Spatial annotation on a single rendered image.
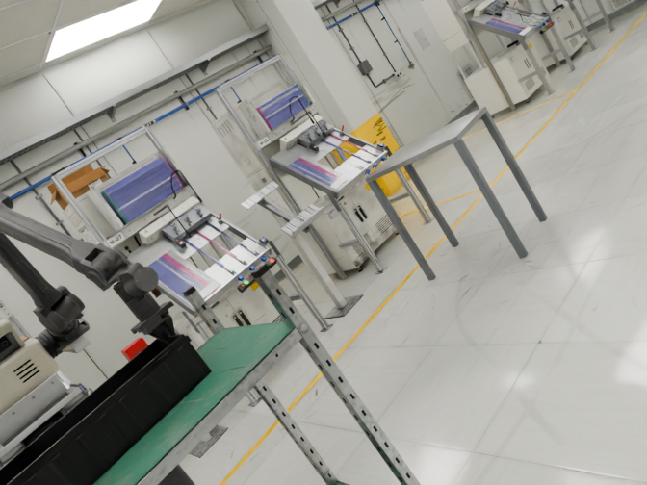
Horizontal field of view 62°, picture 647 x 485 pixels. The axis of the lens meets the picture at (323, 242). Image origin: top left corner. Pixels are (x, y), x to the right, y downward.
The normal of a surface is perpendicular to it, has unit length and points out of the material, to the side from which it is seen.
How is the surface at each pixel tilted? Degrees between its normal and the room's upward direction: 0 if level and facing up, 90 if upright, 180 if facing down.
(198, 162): 90
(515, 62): 90
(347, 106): 90
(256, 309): 90
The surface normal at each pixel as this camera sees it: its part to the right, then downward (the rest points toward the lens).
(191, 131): 0.57, -0.18
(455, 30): -0.62, 0.55
